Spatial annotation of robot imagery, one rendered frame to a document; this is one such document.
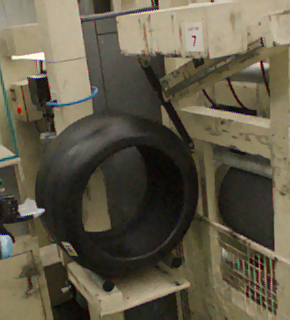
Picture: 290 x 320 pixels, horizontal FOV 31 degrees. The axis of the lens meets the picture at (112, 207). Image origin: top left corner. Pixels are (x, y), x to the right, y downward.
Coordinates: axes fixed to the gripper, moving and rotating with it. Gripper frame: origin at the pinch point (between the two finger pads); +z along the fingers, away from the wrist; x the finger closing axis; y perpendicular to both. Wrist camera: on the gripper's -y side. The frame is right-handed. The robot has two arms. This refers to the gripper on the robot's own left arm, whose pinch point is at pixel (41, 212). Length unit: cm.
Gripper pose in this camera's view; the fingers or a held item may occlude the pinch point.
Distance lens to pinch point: 180.0
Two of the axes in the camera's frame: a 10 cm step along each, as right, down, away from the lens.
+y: -0.3, -9.5, -3.2
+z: 9.1, -1.5, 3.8
